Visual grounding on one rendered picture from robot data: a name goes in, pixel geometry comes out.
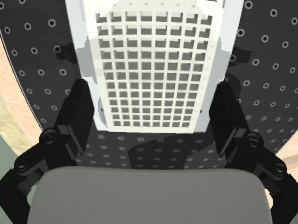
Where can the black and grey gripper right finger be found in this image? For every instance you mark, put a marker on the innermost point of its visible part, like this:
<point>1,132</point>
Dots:
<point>233,137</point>

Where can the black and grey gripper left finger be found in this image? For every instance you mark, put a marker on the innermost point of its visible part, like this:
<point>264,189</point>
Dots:
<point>69,134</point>

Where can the white well plate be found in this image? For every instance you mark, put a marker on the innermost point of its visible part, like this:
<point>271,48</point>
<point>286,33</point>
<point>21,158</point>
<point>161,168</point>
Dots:
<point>155,102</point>

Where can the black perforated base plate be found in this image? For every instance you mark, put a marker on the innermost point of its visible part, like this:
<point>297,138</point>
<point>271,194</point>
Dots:
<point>262,72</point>

